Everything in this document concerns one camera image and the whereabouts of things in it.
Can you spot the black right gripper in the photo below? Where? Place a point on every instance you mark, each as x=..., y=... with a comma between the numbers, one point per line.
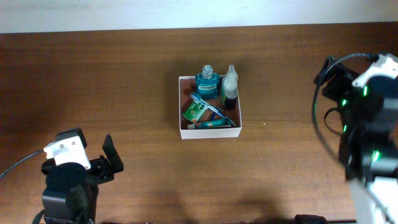
x=342, y=78

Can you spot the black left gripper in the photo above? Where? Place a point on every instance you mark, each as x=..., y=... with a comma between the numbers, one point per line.
x=106, y=172

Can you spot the green Dettol soap bar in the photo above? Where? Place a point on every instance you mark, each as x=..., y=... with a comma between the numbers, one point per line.
x=195, y=111

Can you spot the blue toothbrush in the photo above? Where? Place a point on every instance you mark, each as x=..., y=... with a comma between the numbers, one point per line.
x=196, y=97

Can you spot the teal mouthwash bottle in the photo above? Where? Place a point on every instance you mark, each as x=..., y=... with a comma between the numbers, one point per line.
x=207, y=83

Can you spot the teal toothpaste tube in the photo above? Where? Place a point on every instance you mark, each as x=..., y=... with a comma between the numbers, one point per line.
x=219, y=123

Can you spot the clear soap pump bottle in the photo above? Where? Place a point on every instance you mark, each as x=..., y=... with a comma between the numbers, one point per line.
x=229, y=89

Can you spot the blue disposable razor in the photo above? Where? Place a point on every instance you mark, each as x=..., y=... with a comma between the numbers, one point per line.
x=213, y=116

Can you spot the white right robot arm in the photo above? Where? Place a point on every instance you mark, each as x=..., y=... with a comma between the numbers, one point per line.
x=368, y=154

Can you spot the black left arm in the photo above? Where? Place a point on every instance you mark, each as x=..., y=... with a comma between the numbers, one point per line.
x=72, y=179

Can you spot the white square cardboard box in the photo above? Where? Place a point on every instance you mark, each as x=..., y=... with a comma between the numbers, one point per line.
x=187, y=85

